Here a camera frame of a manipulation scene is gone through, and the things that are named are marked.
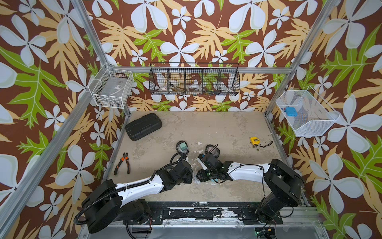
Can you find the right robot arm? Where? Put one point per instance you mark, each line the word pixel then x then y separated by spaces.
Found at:
pixel 284 183

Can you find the white wire basket right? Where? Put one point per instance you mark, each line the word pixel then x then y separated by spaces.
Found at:
pixel 315 115

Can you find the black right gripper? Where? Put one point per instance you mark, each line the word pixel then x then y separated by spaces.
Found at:
pixel 201 176

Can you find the black wire basket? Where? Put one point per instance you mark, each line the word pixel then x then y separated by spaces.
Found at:
pixel 184 78

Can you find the white wire basket left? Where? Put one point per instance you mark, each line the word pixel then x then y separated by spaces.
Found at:
pixel 110 87

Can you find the black ribbed hard case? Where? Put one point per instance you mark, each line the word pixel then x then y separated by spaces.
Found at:
pixel 143 126

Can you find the mint green charger plug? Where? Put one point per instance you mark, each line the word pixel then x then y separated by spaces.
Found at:
pixel 183 147

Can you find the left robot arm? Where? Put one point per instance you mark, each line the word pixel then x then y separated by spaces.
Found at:
pixel 110 202

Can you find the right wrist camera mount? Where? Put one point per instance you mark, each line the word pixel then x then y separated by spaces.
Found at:
pixel 209 161

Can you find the yellow tape measure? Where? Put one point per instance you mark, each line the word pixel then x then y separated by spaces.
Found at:
pixel 254 141

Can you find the white wire basket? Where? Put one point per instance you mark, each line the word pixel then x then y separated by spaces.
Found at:
pixel 315 115
pixel 110 87

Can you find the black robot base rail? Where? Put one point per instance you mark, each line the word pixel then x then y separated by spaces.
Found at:
pixel 142 212

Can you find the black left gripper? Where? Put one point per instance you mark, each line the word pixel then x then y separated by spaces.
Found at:
pixel 189 174

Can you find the blue object in basket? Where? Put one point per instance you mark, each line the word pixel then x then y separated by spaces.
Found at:
pixel 290 112

